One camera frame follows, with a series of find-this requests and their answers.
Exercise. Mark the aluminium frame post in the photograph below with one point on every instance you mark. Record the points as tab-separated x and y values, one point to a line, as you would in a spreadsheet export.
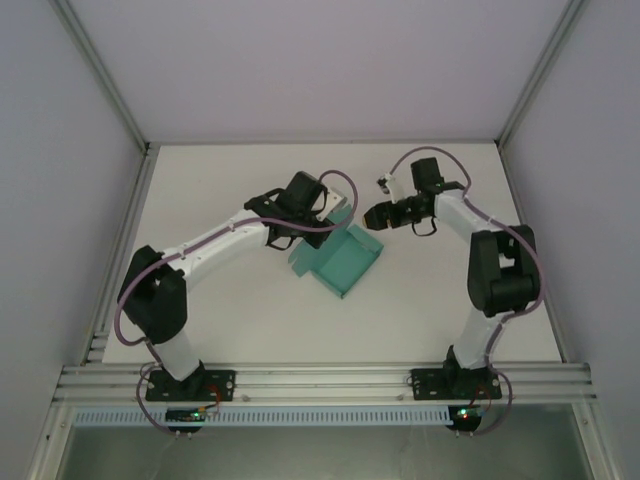
100	75
542	75

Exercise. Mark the grey metal panel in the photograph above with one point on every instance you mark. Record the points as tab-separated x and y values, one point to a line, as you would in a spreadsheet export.
320	452

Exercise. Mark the aluminium side rail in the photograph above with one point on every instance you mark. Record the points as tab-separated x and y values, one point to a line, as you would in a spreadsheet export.
120	250
535	250

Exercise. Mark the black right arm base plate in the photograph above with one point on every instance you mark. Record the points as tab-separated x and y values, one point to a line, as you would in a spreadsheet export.
425	384

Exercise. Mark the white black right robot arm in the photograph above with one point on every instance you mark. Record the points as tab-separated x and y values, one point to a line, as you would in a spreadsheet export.
462	215

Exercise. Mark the aluminium slotted mounting beam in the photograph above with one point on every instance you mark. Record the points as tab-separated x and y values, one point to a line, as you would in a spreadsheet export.
320	382

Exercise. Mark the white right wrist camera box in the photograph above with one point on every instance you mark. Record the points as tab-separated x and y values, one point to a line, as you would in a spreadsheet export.
392	186

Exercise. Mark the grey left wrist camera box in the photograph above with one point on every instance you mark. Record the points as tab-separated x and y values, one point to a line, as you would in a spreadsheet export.
334	202

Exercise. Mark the teal corrugated cardboard box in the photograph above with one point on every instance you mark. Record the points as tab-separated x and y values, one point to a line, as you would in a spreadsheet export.
345	265

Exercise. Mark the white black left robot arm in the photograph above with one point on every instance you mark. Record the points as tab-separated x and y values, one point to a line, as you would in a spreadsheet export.
220	245

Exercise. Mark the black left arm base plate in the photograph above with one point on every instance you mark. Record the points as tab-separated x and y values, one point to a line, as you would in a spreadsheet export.
220	385

